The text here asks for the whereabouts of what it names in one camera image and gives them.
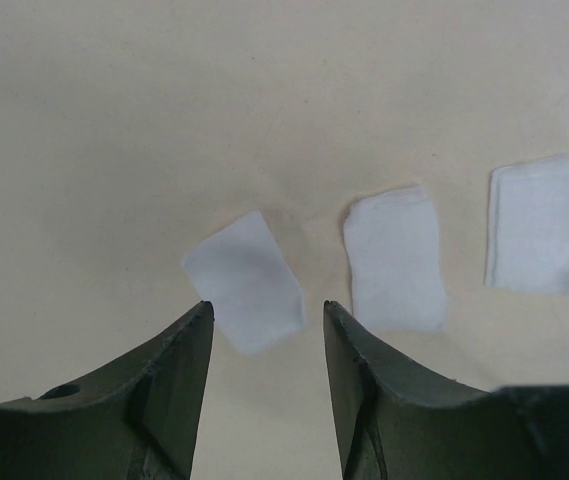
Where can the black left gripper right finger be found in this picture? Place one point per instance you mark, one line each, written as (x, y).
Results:
(396, 419)

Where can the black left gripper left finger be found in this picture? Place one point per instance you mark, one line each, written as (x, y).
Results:
(135, 417)

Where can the white gauze pad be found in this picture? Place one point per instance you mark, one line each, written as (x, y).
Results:
(392, 244)
(257, 300)
(528, 227)

